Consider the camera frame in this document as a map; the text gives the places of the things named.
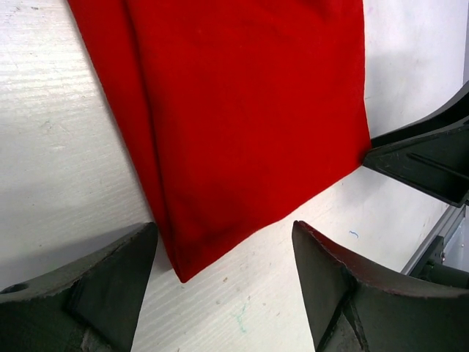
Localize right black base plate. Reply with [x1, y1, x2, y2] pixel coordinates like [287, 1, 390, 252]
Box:
[409, 236, 468, 289]

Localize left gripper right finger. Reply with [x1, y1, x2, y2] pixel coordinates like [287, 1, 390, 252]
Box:
[292, 221, 468, 351]

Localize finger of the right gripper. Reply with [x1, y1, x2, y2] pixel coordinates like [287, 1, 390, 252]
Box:
[372, 82, 468, 148]
[363, 126, 468, 208]

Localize red t shirt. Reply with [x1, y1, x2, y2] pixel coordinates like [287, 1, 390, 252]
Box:
[70, 1, 371, 282]

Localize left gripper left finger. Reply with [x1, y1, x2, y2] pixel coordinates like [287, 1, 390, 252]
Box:
[1, 223, 158, 351]

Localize aluminium mounting rail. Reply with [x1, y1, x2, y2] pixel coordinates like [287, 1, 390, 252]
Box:
[401, 206, 460, 275]

